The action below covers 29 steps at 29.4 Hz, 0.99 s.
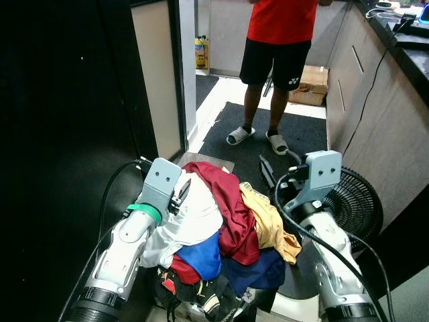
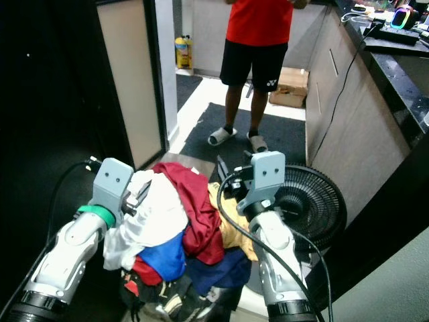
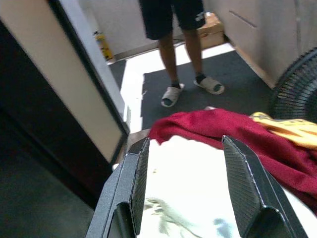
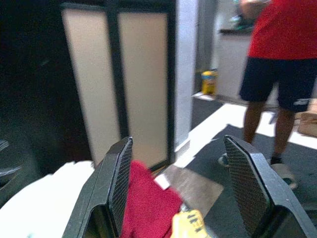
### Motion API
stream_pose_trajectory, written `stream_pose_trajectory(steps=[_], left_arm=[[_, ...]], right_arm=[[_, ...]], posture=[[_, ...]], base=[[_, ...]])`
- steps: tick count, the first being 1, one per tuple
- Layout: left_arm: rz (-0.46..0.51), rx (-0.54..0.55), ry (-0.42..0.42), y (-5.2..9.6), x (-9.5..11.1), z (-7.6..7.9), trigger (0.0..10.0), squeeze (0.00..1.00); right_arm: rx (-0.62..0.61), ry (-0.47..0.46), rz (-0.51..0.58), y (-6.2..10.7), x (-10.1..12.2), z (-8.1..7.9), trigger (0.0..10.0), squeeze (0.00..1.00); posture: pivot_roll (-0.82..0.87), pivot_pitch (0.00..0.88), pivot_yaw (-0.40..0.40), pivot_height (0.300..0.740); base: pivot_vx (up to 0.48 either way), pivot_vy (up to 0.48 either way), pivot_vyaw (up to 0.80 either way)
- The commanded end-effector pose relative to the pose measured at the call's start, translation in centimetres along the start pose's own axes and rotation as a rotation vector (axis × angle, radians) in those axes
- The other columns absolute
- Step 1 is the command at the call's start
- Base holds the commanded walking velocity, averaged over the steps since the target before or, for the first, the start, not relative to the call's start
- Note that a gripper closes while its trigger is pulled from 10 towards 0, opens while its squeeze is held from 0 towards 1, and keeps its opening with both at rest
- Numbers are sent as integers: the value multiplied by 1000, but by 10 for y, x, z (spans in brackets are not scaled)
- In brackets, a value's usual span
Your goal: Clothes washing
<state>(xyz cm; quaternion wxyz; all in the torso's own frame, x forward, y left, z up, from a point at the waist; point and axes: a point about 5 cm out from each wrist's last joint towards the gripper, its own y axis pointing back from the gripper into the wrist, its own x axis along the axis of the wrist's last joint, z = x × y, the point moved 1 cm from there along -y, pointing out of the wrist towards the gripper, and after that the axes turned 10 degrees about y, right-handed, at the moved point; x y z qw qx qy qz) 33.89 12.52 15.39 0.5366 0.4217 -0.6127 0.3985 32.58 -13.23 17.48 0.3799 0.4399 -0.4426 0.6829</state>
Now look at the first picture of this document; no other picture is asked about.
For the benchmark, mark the navy blue garment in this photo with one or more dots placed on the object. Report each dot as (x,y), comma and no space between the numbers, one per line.
(258,272)

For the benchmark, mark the flat black device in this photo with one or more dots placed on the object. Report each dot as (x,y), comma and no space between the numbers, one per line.
(412,30)

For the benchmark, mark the black electric fan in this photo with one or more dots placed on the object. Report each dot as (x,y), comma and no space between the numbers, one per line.
(355,208)

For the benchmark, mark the person in red shirt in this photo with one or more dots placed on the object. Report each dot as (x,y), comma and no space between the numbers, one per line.
(278,40)

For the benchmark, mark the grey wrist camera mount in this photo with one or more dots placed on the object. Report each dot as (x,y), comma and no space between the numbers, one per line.
(161,182)
(320,176)

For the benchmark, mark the white garment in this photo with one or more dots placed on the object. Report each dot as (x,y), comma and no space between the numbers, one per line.
(191,221)

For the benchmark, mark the mustard yellow garment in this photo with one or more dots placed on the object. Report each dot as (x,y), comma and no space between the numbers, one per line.
(268,221)

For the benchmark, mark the bright blue garment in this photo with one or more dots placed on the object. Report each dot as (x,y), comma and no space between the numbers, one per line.
(201,258)

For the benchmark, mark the black red patterned garment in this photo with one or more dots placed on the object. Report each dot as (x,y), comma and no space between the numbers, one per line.
(194,295)

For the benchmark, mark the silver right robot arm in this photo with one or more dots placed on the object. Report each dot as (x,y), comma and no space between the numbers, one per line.
(335,268)

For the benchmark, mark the black floor mat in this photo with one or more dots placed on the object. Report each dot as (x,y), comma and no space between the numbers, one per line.
(231,154)

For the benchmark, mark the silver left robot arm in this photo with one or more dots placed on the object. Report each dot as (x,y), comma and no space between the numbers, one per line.
(124,248)

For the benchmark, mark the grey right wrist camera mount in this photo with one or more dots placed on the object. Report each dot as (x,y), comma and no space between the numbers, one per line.
(320,176)

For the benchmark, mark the brown cardboard box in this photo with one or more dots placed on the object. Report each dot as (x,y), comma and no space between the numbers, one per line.
(312,84)

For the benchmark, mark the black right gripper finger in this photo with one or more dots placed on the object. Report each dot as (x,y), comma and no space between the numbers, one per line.
(269,174)

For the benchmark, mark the colourful glowing gadget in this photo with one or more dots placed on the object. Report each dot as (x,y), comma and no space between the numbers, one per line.
(424,13)

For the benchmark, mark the dark red garment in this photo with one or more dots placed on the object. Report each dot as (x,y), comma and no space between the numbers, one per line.
(224,201)

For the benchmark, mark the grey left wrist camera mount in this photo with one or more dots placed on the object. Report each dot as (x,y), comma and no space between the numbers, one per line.
(161,182)

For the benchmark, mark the beige door panel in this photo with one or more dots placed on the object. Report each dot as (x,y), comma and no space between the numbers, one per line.
(157,74)

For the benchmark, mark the beige counter cabinet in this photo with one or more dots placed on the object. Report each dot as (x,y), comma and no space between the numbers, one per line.
(389,127)

